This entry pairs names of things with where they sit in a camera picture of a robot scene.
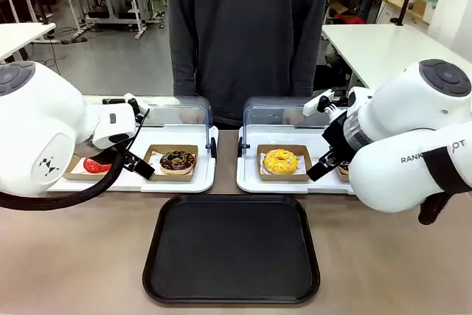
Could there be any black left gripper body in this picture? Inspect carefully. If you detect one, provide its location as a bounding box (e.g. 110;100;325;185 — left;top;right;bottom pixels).
84;139;129;164

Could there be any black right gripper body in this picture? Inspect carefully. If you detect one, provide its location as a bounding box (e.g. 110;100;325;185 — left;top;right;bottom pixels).
322;110;357;156

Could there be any person left forearm grey sleeve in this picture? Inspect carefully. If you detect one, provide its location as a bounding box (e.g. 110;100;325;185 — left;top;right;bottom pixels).
291;12;330;99

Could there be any person right forearm grey sleeve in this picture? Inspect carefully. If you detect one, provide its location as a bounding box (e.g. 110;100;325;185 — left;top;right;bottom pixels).
168;12;198;99

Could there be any red glazed donut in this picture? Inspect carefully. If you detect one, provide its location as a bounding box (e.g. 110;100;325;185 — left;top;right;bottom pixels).
83;156;113;176

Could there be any chocolate nut donut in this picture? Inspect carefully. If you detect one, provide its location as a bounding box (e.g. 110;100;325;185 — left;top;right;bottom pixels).
159;149;197;176

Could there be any yellow sprinkled donut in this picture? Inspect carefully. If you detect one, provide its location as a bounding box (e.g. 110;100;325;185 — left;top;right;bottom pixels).
263;148;299;176

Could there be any black serving tray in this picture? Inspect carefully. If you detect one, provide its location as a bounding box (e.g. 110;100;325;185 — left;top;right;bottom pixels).
142;193;321;305

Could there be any person left hand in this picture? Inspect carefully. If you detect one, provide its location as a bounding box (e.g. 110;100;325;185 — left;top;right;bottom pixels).
287;108;309;126

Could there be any person right hand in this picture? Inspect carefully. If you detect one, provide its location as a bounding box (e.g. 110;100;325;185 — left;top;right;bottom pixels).
178;108;202;125

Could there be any white printed paper liner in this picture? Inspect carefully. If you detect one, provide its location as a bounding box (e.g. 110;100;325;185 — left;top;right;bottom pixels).
259;152;308;177
146;149;195;177
69;158;88;176

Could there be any white display case base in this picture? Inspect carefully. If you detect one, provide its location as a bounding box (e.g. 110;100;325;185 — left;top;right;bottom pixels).
46;122;220;194
235;125;357;195

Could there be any clear display case lid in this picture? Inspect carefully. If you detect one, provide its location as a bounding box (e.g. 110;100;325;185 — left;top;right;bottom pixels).
237;95;350;159
81;94;218;159

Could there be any large white side table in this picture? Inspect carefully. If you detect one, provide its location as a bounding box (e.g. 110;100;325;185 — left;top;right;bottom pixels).
321;23;472;91

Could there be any red object on floor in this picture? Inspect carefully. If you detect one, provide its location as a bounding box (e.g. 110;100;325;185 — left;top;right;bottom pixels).
333;13;364;25

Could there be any person torso grey sweater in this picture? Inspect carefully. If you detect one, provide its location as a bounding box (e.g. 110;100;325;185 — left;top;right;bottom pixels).
164;0;331;130

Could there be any small white side table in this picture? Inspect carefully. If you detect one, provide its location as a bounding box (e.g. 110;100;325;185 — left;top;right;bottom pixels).
0;22;57;66

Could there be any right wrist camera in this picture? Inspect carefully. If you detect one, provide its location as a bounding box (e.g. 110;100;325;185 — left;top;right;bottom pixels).
302;89;339;119

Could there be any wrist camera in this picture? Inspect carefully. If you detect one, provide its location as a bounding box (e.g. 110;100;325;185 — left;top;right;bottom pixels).
302;89;339;119
123;92;152;124

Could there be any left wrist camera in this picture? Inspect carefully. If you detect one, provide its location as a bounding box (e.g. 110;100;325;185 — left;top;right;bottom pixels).
123;92;152;124

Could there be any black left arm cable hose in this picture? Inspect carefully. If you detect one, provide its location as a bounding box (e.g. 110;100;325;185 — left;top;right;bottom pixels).
0;148;125;211

